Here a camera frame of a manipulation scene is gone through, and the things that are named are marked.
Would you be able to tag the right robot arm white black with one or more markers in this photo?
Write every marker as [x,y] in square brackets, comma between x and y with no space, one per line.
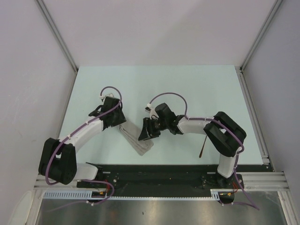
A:
[225,134]

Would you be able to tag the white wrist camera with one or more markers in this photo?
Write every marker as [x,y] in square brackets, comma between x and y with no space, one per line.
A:
[152,113]
[102,97]

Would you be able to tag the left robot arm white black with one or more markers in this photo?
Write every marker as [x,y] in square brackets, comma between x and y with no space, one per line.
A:
[58,162]

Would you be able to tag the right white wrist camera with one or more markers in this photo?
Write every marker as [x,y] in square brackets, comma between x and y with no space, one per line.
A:
[152,113]

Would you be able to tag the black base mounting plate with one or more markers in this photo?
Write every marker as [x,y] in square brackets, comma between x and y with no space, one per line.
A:
[157,180]

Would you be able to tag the right aluminium corner post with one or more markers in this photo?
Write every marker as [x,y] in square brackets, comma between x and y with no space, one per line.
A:
[262,32]

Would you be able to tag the copper fork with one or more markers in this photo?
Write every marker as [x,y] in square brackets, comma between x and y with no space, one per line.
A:
[202,148]

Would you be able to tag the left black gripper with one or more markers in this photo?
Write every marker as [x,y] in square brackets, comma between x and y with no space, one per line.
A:
[121,119]

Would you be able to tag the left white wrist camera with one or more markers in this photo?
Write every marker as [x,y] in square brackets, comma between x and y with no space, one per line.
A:
[102,97]

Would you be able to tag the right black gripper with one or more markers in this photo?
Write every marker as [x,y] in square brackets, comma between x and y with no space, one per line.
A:
[148,131]

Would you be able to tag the grey cloth napkin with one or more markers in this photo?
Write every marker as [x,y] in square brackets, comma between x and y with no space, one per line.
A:
[131,133]

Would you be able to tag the aluminium front rail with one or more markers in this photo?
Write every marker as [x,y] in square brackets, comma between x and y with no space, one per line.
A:
[253,181]

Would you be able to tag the aluminium corner post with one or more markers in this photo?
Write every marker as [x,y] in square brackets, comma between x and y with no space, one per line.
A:
[262,32]
[56,33]

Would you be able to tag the left aluminium corner post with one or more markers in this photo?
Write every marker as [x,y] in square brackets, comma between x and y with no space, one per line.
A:
[56,33]

